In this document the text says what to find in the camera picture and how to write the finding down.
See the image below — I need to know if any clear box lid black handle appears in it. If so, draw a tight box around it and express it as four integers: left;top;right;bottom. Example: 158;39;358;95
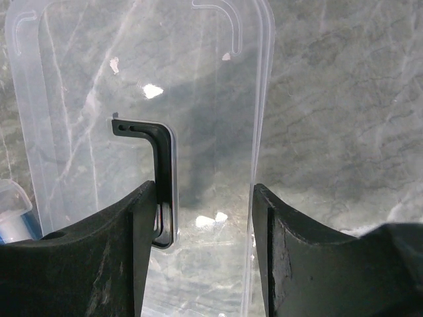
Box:
5;1;274;316

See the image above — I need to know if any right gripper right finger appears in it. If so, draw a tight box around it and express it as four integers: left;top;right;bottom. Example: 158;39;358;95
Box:
252;184;422;316

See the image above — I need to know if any clear plastic medicine box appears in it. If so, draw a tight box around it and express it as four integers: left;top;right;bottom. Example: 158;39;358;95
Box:
1;179;34;244

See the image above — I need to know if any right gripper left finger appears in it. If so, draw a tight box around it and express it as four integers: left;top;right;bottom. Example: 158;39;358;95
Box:
1;181;157;316

